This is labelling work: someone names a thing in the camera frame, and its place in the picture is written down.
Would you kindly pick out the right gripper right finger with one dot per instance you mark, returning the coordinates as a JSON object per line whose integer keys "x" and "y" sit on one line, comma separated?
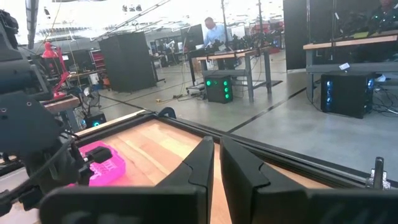
{"x": 280, "y": 205}

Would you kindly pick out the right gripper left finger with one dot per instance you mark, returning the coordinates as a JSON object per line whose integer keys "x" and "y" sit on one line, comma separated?
{"x": 140, "y": 205}

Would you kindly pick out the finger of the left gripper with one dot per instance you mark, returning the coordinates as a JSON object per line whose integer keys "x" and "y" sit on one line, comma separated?
{"x": 99, "y": 154}

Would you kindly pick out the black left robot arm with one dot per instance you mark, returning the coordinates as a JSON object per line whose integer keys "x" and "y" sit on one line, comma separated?
{"x": 18, "y": 71}

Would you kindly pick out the pink plastic supply box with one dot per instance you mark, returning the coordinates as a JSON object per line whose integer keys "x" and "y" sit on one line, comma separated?
{"x": 109, "y": 169}

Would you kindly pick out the small computer cyan light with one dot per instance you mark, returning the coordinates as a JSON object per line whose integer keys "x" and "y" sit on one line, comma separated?
{"x": 95, "y": 120}

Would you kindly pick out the red desk lamp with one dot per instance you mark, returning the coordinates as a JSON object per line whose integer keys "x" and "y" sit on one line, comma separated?
{"x": 57, "y": 71}

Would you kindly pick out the tall black cabinet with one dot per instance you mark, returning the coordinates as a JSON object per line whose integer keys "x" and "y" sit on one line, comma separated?
{"x": 127, "y": 60}

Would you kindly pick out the silver black table clamp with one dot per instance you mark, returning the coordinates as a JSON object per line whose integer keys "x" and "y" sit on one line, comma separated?
{"x": 378, "y": 174}

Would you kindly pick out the computer tower blue lights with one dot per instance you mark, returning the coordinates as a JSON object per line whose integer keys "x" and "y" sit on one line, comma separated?
{"x": 346, "y": 95}

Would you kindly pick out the computer tower green lights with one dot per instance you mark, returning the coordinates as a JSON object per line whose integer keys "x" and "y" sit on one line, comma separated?
{"x": 219, "y": 89}

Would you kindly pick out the black monitor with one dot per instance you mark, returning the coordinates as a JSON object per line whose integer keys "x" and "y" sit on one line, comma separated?
{"x": 192, "y": 36}

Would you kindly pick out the wooden top workbench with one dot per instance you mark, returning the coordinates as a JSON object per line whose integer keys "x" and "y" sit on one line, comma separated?
{"x": 351, "y": 46}
{"x": 236, "y": 56}

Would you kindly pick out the person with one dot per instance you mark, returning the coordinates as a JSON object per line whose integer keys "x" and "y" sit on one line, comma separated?
{"x": 214, "y": 32}
{"x": 385, "y": 14}

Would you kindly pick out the black partition panel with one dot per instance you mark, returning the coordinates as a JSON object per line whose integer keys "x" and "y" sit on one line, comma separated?
{"x": 295, "y": 34}

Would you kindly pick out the black table edge frame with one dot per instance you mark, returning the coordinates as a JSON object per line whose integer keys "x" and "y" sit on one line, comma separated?
{"x": 280, "y": 155}

